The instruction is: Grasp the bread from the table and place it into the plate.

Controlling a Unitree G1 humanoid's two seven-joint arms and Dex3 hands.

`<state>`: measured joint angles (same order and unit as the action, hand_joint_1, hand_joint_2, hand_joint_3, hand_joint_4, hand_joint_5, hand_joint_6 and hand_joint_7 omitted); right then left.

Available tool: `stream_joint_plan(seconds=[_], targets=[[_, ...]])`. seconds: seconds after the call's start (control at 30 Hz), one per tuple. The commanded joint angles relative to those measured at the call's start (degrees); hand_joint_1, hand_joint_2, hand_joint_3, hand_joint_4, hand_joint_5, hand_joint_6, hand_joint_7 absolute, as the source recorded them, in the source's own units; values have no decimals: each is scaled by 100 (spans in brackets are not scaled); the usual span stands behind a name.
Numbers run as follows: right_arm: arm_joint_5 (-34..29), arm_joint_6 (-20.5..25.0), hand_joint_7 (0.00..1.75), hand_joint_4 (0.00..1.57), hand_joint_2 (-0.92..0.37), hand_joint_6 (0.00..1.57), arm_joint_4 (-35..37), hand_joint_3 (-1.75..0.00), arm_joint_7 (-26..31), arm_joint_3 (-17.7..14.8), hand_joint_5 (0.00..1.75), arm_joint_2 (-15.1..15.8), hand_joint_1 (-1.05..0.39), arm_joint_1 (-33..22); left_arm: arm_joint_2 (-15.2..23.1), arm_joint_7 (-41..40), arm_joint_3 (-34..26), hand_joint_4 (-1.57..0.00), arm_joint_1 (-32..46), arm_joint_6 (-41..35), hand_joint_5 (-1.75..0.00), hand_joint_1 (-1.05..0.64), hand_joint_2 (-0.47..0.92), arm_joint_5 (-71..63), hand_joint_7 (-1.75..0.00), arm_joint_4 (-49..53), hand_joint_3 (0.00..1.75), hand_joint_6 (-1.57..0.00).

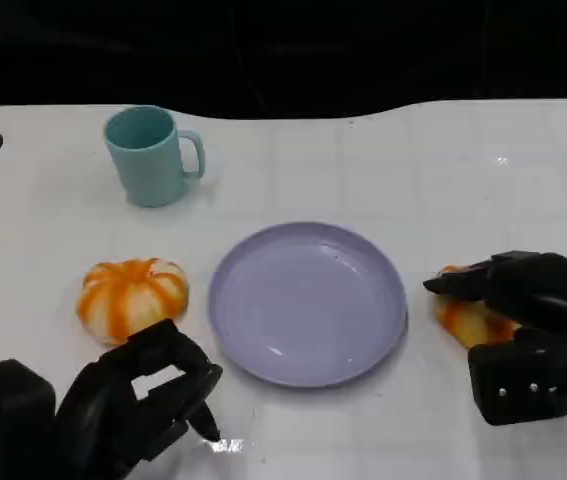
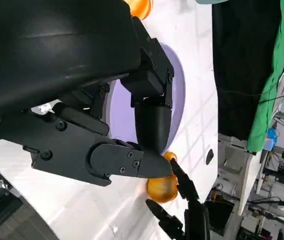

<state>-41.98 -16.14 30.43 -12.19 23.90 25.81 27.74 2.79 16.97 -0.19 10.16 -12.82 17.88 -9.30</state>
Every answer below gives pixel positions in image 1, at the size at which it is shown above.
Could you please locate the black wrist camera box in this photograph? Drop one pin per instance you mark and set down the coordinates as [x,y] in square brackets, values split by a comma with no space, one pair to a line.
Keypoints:
[3,425]
[523,375]

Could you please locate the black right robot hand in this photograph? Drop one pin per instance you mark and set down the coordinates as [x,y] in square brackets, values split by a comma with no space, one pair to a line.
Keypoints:
[538,290]

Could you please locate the orange white toy bread roll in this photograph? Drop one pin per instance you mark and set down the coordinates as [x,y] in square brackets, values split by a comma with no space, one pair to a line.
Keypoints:
[463,320]
[128,295]

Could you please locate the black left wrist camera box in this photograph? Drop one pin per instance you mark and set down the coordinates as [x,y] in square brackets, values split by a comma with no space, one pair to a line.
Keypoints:
[3,425]

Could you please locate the pale green mug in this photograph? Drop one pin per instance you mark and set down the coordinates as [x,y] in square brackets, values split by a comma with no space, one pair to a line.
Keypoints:
[148,170]

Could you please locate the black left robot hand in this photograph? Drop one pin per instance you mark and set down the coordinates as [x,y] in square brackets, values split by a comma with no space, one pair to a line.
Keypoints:
[98,415]

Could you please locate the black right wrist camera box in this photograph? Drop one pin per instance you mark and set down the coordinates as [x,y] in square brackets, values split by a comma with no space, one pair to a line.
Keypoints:
[523,375]

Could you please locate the lilac plate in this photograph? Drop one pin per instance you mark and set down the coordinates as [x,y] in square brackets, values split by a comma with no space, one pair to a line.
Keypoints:
[308,305]

